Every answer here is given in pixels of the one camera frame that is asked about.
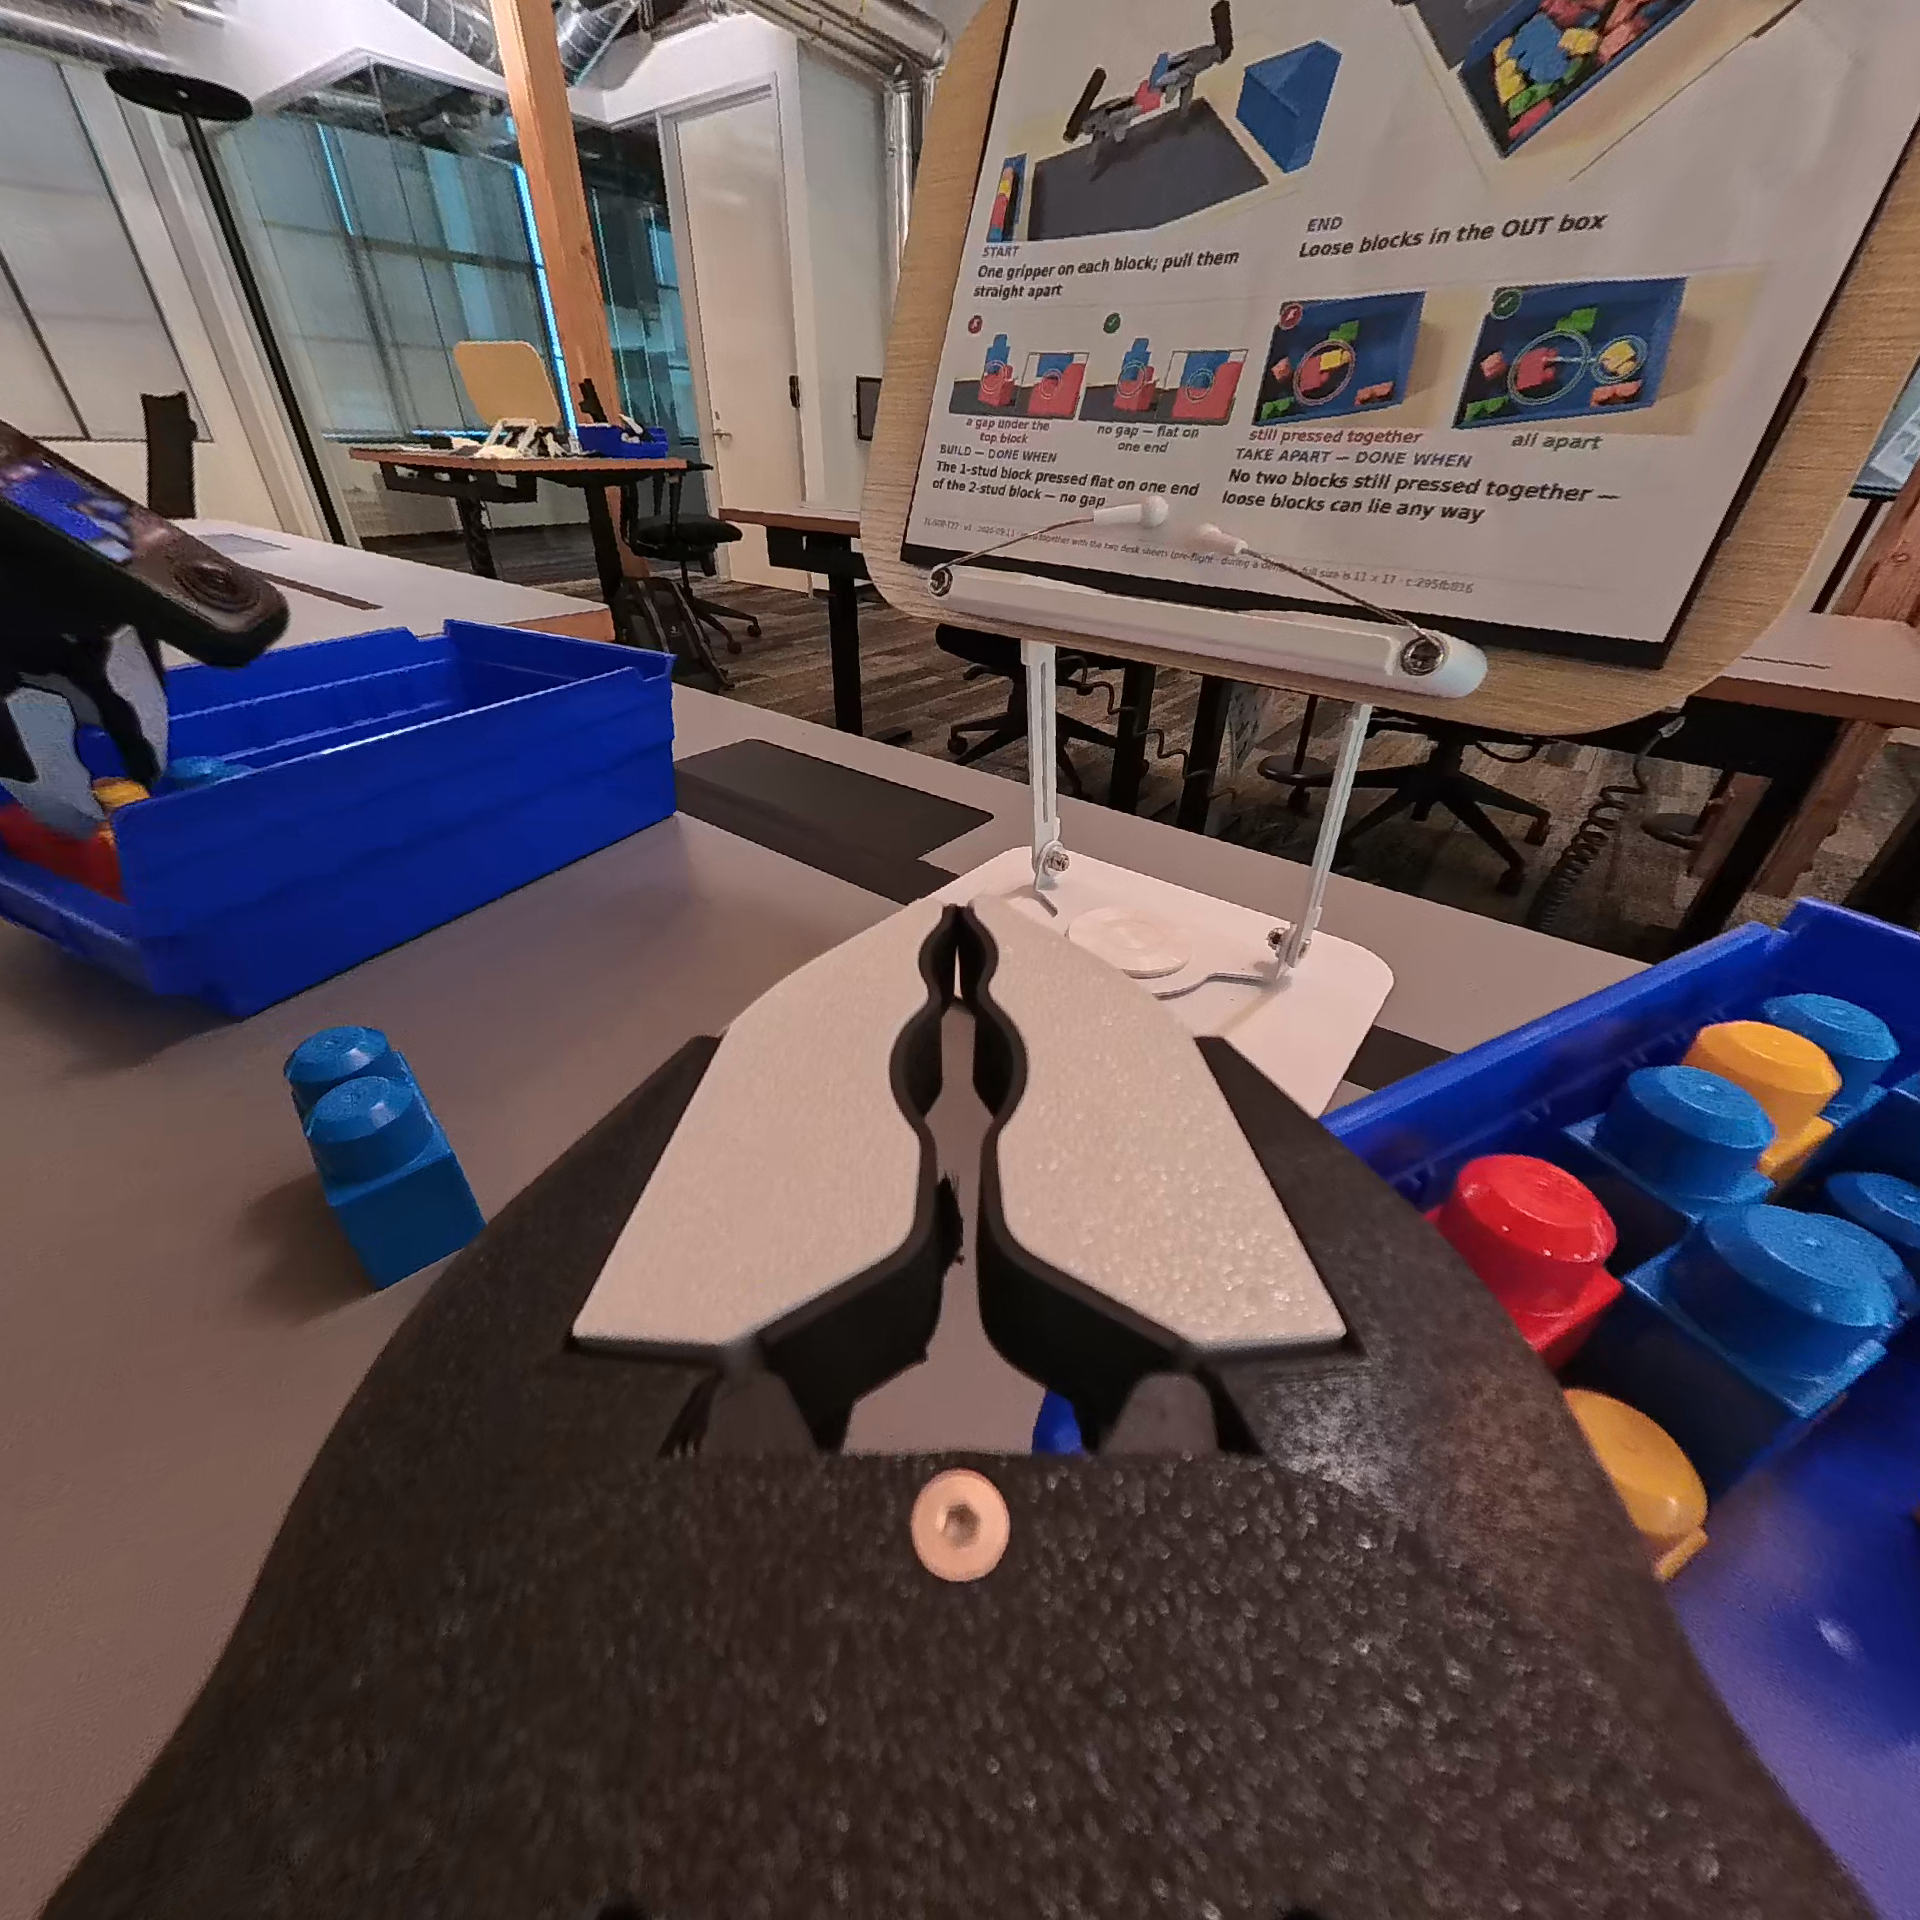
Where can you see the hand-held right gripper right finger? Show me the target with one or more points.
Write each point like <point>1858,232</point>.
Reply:
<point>1171,1185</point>

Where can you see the yellow mega block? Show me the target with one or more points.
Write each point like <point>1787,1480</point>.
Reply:
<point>124,795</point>

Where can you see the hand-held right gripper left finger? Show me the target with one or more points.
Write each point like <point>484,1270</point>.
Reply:
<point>751,1171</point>

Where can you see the wooden support post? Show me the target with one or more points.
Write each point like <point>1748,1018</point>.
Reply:
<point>548,225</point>

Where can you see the printed instruction sheet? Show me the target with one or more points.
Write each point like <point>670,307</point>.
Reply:
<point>1349,376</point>

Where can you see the blue mega block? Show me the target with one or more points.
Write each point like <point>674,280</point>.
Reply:
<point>389,1185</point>
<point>202,776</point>

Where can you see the wooden top desk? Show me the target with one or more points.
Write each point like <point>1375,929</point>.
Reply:
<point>451,455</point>
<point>797,521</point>
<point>1799,674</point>

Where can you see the white door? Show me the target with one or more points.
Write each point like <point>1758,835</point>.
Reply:
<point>734,299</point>

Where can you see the pile of assorted building blocks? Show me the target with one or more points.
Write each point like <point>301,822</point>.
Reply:
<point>1530,1244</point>

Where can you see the black office chair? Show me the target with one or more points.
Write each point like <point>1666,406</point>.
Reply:
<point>1050,690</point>
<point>1411,795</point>
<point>676,534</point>

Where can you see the blue plastic bin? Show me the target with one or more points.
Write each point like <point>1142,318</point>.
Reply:
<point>622,439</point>
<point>1815,1724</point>
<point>451,840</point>

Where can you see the black floor lamp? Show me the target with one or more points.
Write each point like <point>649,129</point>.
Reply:
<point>181,89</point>

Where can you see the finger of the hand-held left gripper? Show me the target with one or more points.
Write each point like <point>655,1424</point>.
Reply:
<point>137,705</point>
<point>54,764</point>

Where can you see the red mega block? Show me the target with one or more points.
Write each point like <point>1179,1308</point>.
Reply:
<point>60,863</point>

